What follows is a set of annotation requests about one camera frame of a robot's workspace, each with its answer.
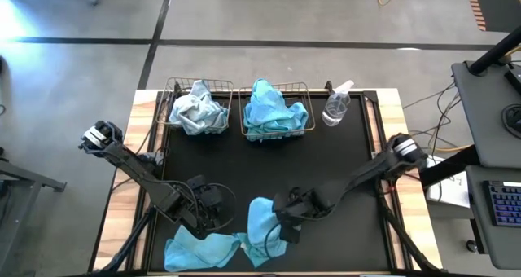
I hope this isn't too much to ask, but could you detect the white paper sheet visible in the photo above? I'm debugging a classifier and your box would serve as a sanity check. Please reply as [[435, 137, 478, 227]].
[[424, 154, 471, 209]]

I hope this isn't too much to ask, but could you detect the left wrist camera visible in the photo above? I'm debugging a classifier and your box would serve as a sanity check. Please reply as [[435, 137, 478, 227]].
[[186, 174, 224, 209]]

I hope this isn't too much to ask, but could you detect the grey desk top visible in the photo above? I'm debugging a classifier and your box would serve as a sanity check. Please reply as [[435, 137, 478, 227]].
[[465, 165, 521, 270], [450, 59, 521, 169]]

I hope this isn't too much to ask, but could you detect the black pole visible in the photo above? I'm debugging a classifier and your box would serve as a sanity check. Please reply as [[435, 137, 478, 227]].
[[466, 25, 521, 77]]

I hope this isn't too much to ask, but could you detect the gold wire basket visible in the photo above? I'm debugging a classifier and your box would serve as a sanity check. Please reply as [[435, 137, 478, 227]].
[[238, 81, 317, 142], [156, 77, 234, 136]]

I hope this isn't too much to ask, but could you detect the black desk leg beam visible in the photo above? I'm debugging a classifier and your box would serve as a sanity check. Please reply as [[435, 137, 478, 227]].
[[418, 144, 482, 188]]

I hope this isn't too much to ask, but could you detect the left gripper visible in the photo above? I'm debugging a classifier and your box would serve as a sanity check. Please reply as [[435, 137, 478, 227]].
[[162, 182, 213, 240]]

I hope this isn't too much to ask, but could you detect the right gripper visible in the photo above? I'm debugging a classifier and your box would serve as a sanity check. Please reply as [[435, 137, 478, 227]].
[[271, 186, 326, 244]]

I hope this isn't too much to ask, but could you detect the round black device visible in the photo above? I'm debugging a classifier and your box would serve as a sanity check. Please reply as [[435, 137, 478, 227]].
[[501, 103, 521, 139]]

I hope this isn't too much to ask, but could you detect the teal microfiber towel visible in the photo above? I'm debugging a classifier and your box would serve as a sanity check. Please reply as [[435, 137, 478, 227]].
[[250, 77, 288, 121]]

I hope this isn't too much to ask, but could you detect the black metal table frame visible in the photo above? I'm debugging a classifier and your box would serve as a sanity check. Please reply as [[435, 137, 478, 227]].
[[138, 88, 404, 276]]

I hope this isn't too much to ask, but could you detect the clear plastic spray bottle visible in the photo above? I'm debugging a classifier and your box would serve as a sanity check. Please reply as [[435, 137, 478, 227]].
[[321, 79, 355, 128]]

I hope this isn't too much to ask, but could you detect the black diagonal frame strut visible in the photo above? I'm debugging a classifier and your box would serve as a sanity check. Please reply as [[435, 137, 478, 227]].
[[101, 205, 155, 275], [376, 178, 443, 275]]

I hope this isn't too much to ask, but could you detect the grey metal furniture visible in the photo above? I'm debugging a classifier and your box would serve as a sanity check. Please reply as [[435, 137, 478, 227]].
[[0, 158, 68, 277]]

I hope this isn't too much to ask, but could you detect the striped edge floor mat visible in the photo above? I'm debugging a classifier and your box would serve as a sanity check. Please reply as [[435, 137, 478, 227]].
[[464, 0, 521, 33]]

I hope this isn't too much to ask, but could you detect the blue microfiber towel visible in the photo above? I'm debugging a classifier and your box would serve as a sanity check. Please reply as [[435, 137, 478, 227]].
[[237, 196, 289, 269], [164, 225, 242, 274], [243, 100, 309, 143]]

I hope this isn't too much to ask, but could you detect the blue backlit keyboard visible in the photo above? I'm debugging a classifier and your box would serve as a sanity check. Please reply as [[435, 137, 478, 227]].
[[482, 179, 521, 228]]

